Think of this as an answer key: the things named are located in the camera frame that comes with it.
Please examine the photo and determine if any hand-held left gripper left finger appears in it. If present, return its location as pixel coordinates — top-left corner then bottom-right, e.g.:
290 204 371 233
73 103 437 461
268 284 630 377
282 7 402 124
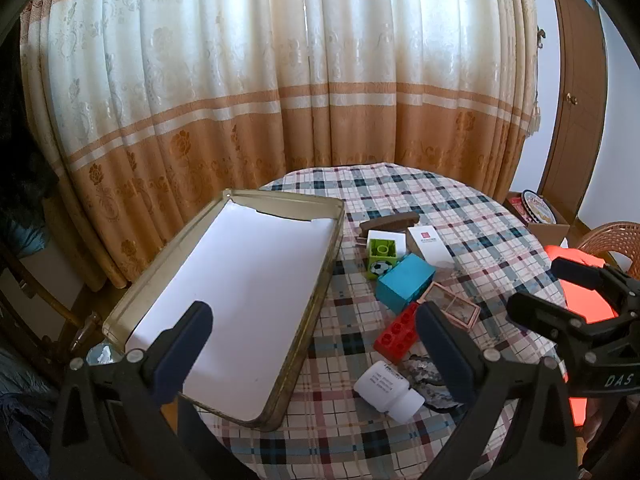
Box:
47 301 236 480

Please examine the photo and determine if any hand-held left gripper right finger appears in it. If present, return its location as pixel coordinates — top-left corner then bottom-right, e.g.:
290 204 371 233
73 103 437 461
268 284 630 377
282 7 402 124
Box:
415 304 583 480

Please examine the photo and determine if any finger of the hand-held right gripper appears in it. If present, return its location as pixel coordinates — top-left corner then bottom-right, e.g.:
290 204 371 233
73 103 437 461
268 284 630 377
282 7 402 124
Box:
506 291 616 348
550 257 640 321

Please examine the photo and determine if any red toy brick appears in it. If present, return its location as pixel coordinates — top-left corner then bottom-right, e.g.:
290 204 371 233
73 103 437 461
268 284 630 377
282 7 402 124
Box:
373 302 423 365

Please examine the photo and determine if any white pill bottle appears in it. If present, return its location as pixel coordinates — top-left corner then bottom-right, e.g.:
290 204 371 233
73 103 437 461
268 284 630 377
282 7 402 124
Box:
354 360 426 423

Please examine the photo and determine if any teal toy block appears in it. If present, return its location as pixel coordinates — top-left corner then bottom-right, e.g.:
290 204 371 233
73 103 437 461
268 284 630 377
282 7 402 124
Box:
375 253 437 313

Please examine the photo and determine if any white card box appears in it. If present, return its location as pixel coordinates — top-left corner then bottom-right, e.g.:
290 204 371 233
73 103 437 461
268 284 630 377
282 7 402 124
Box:
406 225 457 271

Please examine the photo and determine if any green toy block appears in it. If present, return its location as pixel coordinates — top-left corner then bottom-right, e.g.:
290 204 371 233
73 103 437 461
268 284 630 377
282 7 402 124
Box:
367 240 401 281

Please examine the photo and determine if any gold metal tin tray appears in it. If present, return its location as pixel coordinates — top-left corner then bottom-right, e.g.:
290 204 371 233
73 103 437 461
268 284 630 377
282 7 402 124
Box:
101 188 346 432

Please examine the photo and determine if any brown wooden comb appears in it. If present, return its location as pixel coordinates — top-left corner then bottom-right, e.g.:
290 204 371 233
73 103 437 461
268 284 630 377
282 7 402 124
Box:
359 211 421 233

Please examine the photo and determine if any crumpled foil wrapper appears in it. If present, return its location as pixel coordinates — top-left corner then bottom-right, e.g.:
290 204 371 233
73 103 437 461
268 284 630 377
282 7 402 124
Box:
400 352 463 413

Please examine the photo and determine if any orange cushion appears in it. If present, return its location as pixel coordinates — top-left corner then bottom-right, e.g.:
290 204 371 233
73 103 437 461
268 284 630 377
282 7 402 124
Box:
542 245 621 428

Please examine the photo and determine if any brown rattan chair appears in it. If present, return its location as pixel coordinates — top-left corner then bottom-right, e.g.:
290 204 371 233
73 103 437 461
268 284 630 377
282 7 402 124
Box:
570 221 640 281

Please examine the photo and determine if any cardboard box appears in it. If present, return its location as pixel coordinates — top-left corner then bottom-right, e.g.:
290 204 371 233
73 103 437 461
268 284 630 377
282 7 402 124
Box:
505 192 571 248

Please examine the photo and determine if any pink framed box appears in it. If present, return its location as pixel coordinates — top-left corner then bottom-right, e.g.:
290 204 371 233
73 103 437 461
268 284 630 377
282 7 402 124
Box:
416 281 482 331

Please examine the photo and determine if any round cookie tin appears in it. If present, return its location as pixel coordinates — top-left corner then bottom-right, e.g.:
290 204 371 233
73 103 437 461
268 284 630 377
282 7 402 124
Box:
520 190 558 226

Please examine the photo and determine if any white paper sheet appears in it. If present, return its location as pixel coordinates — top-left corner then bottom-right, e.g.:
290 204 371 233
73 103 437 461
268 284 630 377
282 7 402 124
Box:
125 200 337 422

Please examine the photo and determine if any plaid tablecloth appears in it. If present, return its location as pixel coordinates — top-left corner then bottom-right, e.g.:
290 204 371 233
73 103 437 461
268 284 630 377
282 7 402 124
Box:
190 162 571 480

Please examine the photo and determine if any wooden chair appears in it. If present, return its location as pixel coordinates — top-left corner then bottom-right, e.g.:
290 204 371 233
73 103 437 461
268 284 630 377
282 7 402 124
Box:
0 240 106 361

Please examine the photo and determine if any wooden door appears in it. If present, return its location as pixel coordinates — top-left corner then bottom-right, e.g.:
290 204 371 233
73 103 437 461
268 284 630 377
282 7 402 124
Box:
540 0 608 221

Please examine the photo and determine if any curtain tassel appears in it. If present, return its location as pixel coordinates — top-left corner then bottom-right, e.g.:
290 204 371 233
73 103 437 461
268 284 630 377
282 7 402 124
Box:
525 27 546 136

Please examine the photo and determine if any blue cloth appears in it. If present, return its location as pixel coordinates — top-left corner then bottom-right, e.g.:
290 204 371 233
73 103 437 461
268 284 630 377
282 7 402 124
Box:
12 225 48 256

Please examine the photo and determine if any dark cloth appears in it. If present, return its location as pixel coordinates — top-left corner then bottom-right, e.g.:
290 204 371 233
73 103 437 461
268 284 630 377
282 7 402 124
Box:
0 75 61 241

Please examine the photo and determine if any cream and orange curtain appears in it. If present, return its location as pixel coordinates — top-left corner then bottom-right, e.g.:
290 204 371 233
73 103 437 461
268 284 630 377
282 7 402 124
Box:
20 0 541 291

